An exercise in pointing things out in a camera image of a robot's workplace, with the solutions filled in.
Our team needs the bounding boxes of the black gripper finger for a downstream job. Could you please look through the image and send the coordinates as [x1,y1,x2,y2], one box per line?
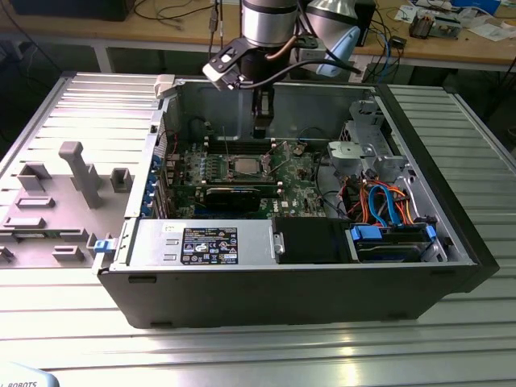
[251,87,276,141]

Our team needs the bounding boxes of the metal socket cover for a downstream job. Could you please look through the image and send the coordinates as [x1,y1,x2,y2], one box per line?
[261,141,293,174]

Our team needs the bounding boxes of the silver CPU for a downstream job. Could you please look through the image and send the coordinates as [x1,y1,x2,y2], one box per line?
[233,156,263,175]

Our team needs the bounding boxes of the CPU socket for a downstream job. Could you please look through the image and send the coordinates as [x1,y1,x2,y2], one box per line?
[225,152,272,181]

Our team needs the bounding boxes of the CPU cooler heatsink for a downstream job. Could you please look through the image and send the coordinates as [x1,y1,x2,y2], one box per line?
[409,11,436,41]

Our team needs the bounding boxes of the green motherboard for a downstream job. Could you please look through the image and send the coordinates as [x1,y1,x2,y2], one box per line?
[160,139,336,221]

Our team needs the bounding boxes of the black graphics card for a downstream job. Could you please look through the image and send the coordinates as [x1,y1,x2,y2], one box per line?
[203,185,263,214]

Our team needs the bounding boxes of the silver drive cage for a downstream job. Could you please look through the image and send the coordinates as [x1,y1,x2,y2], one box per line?
[340,98,394,158]

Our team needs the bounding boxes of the wooden workbench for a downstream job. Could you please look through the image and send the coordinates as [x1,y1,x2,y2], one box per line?
[0,0,516,76]

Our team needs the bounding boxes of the black plastic shroud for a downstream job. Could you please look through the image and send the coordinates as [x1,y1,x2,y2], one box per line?
[272,219,360,266]

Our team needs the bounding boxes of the hard disk in blue carrier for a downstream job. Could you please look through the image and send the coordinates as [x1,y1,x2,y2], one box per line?
[345,223,439,264]

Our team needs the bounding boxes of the silver power supply unit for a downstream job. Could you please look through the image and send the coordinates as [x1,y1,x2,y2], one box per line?
[110,219,280,270]

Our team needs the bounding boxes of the black PC case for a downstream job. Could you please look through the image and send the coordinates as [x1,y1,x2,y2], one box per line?
[96,72,501,331]

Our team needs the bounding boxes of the grey metal device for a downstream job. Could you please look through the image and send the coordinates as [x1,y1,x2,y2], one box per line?
[433,14,463,41]

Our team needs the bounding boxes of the black monitor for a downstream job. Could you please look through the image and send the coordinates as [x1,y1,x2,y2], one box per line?
[10,0,131,23]

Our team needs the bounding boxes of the blue plastic latch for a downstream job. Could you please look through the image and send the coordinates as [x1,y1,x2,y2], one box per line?
[93,238,118,256]

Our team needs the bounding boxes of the grey parts rack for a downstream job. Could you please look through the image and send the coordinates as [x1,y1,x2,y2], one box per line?
[0,140,136,270]

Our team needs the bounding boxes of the white paper sheet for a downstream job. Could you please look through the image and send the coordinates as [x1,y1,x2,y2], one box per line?
[467,22,515,44]

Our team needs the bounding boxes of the pale blue teach pendant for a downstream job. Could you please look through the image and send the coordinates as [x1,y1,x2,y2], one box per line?
[0,360,61,387]

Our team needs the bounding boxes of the brown curved cable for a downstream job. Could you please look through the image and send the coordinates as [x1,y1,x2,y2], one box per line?
[265,35,299,61]

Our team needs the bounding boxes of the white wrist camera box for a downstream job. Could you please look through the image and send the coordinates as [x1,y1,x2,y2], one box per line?
[201,38,247,93]

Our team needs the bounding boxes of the wire locking lever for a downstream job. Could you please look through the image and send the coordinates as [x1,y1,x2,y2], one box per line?
[221,124,233,164]

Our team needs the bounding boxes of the small wrist camera with bracket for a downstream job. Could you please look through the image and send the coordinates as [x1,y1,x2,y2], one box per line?
[295,34,327,65]

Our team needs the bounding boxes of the black camera cable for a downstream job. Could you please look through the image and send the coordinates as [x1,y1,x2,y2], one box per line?
[235,59,363,89]

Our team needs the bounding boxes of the rounded silver metal bracket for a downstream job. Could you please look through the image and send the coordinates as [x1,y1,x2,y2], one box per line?
[326,139,374,181]

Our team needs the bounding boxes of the orange wire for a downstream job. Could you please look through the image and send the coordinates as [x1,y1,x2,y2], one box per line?
[344,181,372,223]
[397,188,422,227]

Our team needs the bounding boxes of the angled silver metal bracket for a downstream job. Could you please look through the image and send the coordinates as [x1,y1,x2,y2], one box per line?
[372,154,409,185]

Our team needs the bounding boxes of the blue flat wire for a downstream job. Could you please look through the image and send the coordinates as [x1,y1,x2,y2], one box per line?
[381,184,405,230]
[367,184,386,227]

